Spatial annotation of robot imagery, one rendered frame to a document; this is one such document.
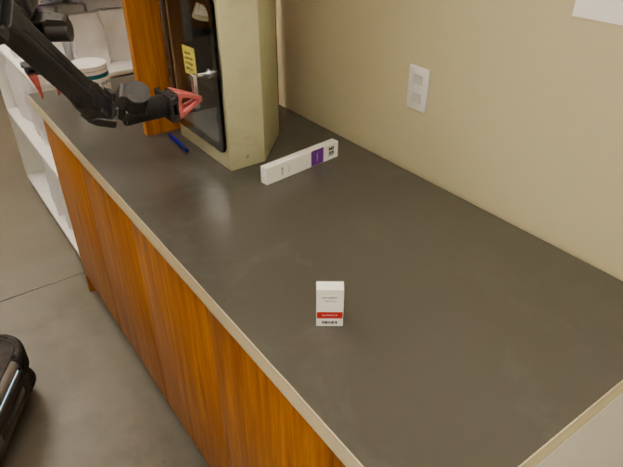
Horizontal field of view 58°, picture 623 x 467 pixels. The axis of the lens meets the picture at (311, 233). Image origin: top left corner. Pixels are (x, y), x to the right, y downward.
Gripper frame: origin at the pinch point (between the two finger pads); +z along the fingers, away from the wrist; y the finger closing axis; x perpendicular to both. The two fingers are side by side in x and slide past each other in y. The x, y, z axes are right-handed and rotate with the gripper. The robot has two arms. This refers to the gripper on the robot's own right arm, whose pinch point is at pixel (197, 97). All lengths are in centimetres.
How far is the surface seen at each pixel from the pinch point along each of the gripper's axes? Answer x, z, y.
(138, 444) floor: 114, -36, 2
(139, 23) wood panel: -13.2, -1.0, 31.6
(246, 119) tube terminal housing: 6.7, 11.0, -5.1
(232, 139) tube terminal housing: 11.3, 6.3, -5.1
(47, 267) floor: 113, -35, 126
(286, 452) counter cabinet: 48, -21, -71
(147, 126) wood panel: 17.0, -3.7, 31.9
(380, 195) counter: 21, 30, -39
